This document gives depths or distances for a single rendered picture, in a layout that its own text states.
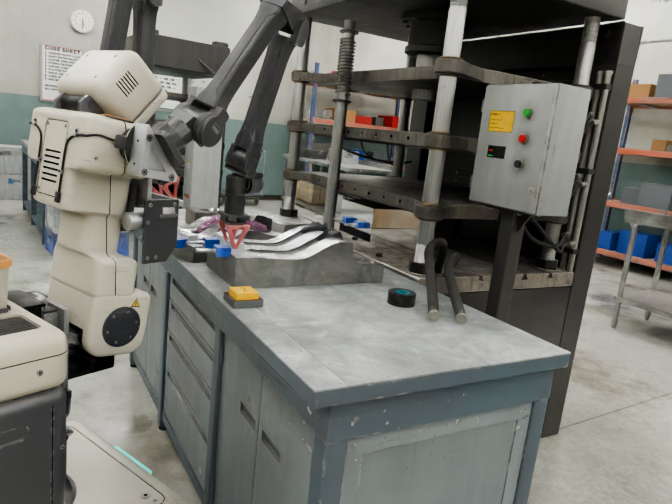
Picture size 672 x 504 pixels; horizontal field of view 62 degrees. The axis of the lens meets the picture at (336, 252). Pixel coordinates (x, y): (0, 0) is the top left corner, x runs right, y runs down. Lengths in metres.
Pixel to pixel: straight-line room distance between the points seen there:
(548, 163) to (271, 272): 0.91
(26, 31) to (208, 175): 3.63
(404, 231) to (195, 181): 3.81
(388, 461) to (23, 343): 0.76
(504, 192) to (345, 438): 1.08
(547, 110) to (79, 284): 1.40
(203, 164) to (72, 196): 4.69
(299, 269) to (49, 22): 7.45
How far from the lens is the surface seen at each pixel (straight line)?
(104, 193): 1.44
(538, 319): 2.53
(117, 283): 1.47
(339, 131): 2.66
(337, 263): 1.72
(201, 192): 6.09
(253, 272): 1.61
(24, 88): 8.73
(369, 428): 1.18
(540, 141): 1.87
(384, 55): 10.98
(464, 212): 2.22
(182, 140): 1.33
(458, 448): 1.39
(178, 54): 6.28
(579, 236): 2.60
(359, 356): 1.21
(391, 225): 2.47
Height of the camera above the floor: 1.25
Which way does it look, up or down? 12 degrees down
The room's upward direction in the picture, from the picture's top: 6 degrees clockwise
